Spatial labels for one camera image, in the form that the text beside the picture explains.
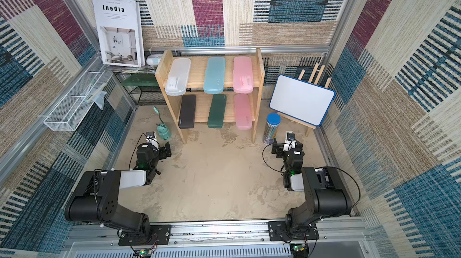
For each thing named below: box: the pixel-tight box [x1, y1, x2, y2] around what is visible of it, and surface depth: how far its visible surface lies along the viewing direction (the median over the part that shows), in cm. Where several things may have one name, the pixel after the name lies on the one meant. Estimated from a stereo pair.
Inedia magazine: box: [93, 0, 146, 68], surface depth 79 cm
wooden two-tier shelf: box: [154, 48, 266, 144], surface depth 76 cm
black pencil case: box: [178, 94, 197, 129], surface depth 87 cm
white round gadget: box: [145, 53, 163, 67], surface depth 89 cm
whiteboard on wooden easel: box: [268, 63, 336, 137], surface depth 95 cm
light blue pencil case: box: [202, 56, 226, 95], surface depth 74 cm
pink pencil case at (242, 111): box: [233, 93, 253, 131], surface depth 90 cm
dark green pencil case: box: [207, 93, 227, 129], surface depth 89 cm
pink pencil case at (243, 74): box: [232, 56, 254, 94], surface depth 70 cm
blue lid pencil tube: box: [262, 112, 282, 146], surface depth 89 cm
